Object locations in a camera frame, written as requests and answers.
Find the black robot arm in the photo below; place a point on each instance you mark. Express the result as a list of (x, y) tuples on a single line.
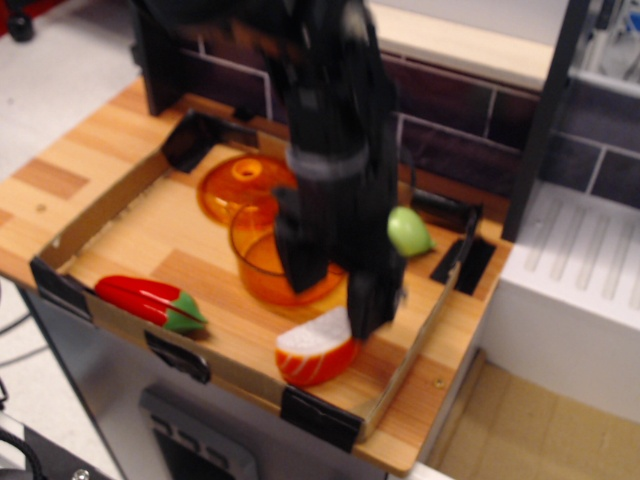
[(324, 60)]

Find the toy oven control panel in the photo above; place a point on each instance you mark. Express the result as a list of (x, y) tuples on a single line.
[(190, 448)]

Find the orange transparent pot lid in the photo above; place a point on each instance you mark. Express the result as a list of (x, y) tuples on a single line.
[(242, 180)]

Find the green toy pear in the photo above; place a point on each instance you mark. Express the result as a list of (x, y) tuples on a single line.
[(408, 232)]

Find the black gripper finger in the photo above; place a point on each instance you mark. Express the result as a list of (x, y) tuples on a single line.
[(304, 266), (373, 299)]

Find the black caster wheel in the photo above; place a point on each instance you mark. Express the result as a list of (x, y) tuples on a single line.
[(20, 27)]

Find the salmon sushi toy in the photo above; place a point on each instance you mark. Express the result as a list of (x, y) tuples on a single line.
[(318, 350)]

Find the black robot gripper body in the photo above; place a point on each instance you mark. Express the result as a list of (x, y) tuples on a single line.
[(341, 205)]

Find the red toy chili pepper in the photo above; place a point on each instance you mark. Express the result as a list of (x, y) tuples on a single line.
[(161, 304)]

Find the white toy sink drainer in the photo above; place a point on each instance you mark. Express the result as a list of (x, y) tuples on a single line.
[(565, 314)]

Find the orange transparent pot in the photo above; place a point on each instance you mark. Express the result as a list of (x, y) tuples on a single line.
[(252, 240)]

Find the cardboard fence with black tape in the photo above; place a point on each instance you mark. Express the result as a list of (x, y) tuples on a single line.
[(147, 223)]

